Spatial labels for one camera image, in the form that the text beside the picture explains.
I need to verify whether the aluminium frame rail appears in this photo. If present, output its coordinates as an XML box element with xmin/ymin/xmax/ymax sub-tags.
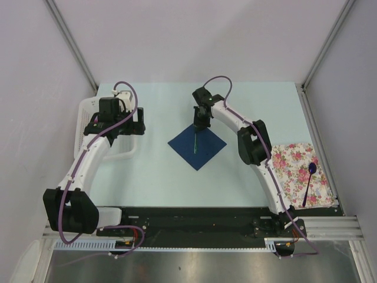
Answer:
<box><xmin>42</xmin><ymin>216</ymin><xmax>364</xmax><ymax>241</ymax></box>

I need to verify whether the purple metal spoon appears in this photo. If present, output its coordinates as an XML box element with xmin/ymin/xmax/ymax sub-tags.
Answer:
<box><xmin>302</xmin><ymin>162</ymin><xmax>317</xmax><ymax>208</ymax></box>

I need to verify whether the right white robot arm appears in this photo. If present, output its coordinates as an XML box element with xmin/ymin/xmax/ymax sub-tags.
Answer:
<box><xmin>193</xmin><ymin>87</ymin><xmax>297</xmax><ymax>236</ymax></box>

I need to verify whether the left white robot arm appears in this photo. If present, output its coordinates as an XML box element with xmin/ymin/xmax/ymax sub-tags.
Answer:
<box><xmin>43</xmin><ymin>90</ymin><xmax>145</xmax><ymax>236</ymax></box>

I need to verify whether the iridescent metal fork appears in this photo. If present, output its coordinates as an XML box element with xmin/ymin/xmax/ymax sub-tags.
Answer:
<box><xmin>194</xmin><ymin>133</ymin><xmax>197</xmax><ymax>154</ymax></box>

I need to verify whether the floral plastic tray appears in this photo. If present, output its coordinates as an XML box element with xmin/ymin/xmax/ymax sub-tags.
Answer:
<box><xmin>272</xmin><ymin>143</ymin><xmax>339</xmax><ymax>209</ymax></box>

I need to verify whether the white plastic basket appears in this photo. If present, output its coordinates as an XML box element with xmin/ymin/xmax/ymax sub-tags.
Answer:
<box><xmin>74</xmin><ymin>91</ymin><xmax>137</xmax><ymax>162</ymax></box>

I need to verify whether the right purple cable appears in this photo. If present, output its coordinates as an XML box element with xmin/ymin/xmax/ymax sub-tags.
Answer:
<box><xmin>203</xmin><ymin>76</ymin><xmax>320</xmax><ymax>256</ymax></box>

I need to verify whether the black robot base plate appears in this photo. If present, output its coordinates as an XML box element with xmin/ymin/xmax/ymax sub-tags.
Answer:
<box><xmin>96</xmin><ymin>206</ymin><xmax>344</xmax><ymax>257</ymax></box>

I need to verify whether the dark blue paper napkin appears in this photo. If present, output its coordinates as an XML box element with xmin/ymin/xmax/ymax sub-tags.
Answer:
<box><xmin>168</xmin><ymin>124</ymin><xmax>227</xmax><ymax>171</ymax></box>

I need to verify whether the white slotted cable duct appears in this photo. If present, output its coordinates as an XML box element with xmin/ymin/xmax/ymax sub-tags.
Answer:
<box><xmin>54</xmin><ymin>239</ymin><xmax>116</xmax><ymax>251</ymax></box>

